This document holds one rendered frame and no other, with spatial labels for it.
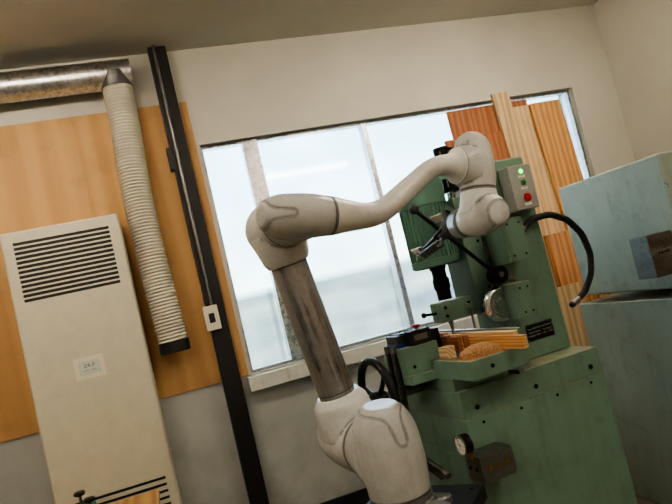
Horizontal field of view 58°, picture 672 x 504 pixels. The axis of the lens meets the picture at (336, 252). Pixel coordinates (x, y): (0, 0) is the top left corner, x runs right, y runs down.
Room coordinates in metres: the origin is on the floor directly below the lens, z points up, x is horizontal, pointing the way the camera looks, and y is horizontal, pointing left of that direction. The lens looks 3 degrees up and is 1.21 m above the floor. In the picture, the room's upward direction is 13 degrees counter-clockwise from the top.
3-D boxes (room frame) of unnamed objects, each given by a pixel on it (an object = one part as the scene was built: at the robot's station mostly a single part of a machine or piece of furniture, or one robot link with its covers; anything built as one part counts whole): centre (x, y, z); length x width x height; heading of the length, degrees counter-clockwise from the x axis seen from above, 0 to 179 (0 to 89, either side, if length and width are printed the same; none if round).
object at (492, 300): (2.12, -0.51, 1.02); 0.12 x 0.03 x 0.12; 112
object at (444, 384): (2.16, -0.28, 0.82); 0.40 x 0.21 x 0.04; 22
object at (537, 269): (2.30, -0.61, 1.16); 0.22 x 0.22 x 0.72; 22
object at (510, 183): (2.18, -0.69, 1.40); 0.10 x 0.06 x 0.16; 112
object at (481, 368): (2.13, -0.25, 0.87); 0.61 x 0.30 x 0.06; 22
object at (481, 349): (1.90, -0.36, 0.92); 0.14 x 0.09 x 0.04; 112
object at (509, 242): (2.13, -0.60, 1.22); 0.09 x 0.08 x 0.15; 112
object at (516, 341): (2.14, -0.36, 0.92); 0.67 x 0.02 x 0.04; 22
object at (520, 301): (2.11, -0.57, 1.02); 0.09 x 0.07 x 0.12; 22
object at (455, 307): (2.19, -0.36, 1.03); 0.14 x 0.07 x 0.09; 112
